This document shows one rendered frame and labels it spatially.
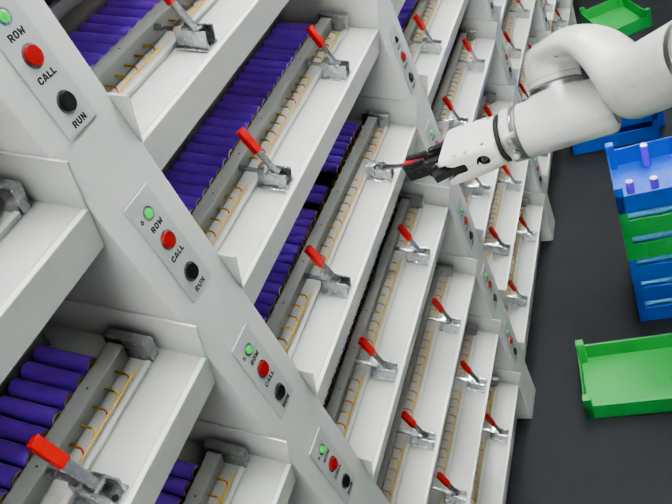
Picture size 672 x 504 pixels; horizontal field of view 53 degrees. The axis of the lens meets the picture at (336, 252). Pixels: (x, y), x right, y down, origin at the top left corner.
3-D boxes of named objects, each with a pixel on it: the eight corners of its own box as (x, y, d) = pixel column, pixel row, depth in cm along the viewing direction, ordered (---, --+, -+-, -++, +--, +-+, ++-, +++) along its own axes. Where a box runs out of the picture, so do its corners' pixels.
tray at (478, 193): (511, 114, 199) (517, 72, 190) (480, 259, 159) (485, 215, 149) (442, 107, 204) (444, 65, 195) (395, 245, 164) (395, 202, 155)
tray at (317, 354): (416, 145, 130) (417, 102, 123) (319, 415, 90) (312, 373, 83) (316, 132, 135) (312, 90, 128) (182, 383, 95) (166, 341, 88)
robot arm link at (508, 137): (532, 170, 101) (513, 176, 103) (538, 136, 107) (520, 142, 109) (509, 127, 97) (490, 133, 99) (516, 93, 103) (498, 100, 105)
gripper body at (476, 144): (517, 174, 102) (451, 193, 109) (524, 135, 109) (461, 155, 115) (496, 135, 98) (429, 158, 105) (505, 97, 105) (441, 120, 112)
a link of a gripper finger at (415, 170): (443, 179, 109) (407, 190, 112) (447, 167, 111) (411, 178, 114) (434, 164, 107) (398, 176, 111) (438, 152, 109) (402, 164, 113)
